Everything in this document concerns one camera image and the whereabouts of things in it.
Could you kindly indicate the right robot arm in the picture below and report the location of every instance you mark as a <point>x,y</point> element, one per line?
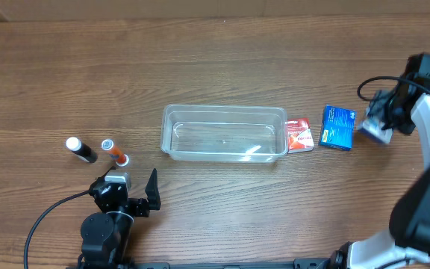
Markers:
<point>407,239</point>

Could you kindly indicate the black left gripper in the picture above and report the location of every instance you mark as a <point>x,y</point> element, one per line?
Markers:
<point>134,204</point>

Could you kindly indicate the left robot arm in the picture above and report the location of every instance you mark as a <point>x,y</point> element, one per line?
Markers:
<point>105,235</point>

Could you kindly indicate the clear plastic container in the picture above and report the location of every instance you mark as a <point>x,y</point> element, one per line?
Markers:
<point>224,133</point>

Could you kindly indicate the dark bottle white cap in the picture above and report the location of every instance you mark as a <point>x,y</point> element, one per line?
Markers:
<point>82,150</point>

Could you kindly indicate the red Panadol box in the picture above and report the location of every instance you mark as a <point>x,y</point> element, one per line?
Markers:
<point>299,135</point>

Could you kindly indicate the blue VapoDrops box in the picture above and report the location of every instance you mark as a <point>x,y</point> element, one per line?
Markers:
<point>337,128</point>

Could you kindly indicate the orange vitamin tube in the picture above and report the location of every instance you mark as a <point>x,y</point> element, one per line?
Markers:
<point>120,158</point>

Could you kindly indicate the white medicine box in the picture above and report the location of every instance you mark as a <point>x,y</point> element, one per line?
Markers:
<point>373,128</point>

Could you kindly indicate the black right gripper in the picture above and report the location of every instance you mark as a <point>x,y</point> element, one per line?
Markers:
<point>393,113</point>

